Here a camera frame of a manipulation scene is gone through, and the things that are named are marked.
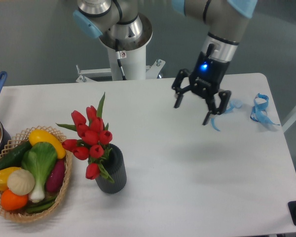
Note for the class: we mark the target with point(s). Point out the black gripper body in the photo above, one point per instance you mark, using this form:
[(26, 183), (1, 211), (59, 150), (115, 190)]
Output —
[(207, 75)]

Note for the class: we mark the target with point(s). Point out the red tulip bouquet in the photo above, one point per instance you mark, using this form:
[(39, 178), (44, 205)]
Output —
[(94, 140)]

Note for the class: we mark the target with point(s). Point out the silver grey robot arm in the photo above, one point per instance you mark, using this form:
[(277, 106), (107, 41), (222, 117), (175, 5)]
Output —
[(125, 32)]

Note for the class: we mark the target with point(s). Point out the dark grey ribbed vase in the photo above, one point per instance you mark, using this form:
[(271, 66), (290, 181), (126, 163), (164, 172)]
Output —
[(115, 167)]

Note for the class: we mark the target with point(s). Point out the light blue curled ribbon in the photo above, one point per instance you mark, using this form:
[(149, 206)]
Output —
[(233, 104)]

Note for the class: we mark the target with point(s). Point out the blue knotted ribbon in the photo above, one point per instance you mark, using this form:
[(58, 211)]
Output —
[(258, 112)]

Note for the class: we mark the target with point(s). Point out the yellow squash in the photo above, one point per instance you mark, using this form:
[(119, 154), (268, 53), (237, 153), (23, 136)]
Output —
[(39, 135)]

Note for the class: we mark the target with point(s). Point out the purple sweet potato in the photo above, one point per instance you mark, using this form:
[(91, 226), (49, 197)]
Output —
[(56, 177)]

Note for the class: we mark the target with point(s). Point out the green bok choy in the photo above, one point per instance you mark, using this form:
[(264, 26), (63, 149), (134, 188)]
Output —
[(39, 161)]

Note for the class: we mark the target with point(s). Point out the woven wicker basket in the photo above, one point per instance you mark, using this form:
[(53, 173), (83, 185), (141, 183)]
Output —
[(21, 216)]

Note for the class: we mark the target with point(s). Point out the dark green cucumber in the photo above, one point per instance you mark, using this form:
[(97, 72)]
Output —
[(14, 157)]

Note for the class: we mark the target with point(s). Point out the cream steamed bun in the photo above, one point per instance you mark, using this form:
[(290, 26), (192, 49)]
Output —
[(21, 182)]

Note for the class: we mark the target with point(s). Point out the green bean pods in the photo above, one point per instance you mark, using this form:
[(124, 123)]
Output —
[(40, 206)]

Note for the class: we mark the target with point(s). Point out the yellow bell pepper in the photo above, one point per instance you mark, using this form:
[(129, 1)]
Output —
[(4, 175)]

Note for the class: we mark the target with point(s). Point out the orange fruit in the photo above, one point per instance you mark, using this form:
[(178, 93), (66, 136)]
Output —
[(10, 201)]

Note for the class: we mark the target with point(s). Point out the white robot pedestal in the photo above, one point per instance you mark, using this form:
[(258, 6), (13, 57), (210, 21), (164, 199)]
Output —
[(124, 65)]

